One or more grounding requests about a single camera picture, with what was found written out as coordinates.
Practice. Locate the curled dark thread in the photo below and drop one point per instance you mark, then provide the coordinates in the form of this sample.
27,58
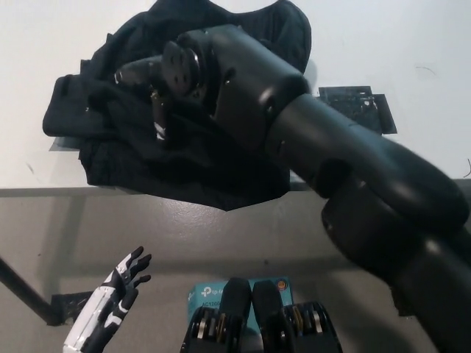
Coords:
427,70

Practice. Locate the short dark thread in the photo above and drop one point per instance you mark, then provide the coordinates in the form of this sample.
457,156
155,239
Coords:
30,167

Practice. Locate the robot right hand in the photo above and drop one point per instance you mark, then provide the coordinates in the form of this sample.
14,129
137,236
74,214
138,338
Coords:
140,71

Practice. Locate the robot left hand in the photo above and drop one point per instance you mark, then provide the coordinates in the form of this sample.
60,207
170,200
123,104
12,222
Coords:
103,305

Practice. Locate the robot left black body block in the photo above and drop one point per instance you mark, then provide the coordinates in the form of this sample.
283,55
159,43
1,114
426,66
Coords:
235,298

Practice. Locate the black Columbia jacket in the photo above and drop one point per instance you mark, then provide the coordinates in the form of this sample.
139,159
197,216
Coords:
121,154

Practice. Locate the long dark thread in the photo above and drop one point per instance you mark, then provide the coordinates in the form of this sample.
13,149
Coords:
469,169

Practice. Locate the black table leg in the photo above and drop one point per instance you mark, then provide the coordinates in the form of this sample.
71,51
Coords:
25,290

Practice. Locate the teal tp-link box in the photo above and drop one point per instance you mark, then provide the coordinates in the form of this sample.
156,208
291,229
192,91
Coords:
206,294

